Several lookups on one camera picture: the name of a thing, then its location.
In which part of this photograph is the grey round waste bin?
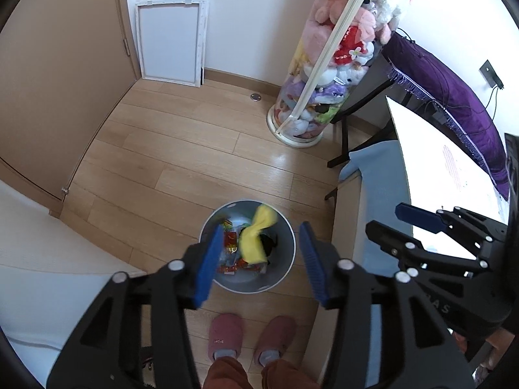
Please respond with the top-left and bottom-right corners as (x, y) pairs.
(199, 200), (296, 293)

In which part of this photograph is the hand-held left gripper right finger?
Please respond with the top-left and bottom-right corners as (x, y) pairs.
(299, 221), (476, 389)

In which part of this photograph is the person's left leg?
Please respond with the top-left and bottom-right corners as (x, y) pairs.
(203, 354), (249, 389)

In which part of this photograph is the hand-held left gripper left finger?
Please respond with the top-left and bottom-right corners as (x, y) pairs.
(46, 225), (225, 389)

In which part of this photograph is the yellow cloth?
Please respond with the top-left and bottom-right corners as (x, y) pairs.
(238, 205), (279, 263)

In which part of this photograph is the clear cylindrical toy container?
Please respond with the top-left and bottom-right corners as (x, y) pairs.
(266, 0), (418, 149)

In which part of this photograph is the pink slipper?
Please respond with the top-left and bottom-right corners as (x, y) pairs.
(255, 315), (298, 368)
(208, 313), (245, 362)

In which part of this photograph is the brown wooden door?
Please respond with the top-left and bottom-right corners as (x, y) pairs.
(0, 0), (143, 213)

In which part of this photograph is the black table frame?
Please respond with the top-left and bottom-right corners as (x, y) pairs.
(324, 54), (400, 201)

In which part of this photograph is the person's right leg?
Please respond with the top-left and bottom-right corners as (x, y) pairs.
(260, 352), (322, 389)

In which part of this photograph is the white printed play mat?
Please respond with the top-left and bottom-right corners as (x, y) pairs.
(385, 96), (510, 252)

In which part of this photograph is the black wall socket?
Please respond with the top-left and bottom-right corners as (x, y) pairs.
(479, 60), (505, 88)

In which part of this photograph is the person's leg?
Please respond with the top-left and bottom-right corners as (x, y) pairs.
(203, 354), (249, 389)
(260, 352), (322, 389)

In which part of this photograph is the pile of plush toys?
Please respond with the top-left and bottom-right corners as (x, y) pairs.
(272, 0), (418, 138)

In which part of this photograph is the white canvas frame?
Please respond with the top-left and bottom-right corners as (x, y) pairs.
(135, 0), (211, 88)

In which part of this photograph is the red snack wrapper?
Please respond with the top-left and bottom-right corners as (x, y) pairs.
(217, 258), (262, 276)

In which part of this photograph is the light blue pad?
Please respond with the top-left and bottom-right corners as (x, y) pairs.
(338, 139), (413, 270)

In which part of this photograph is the person's right hand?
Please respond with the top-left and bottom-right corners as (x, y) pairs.
(487, 327), (516, 370)

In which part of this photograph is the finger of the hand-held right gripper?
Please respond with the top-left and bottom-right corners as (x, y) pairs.
(395, 202), (508, 269)
(366, 220), (489, 279)

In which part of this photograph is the purple fringed blanket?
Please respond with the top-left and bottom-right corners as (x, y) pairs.
(381, 31), (510, 201)

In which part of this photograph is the black cable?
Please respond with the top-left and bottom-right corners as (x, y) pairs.
(484, 86), (500, 119)

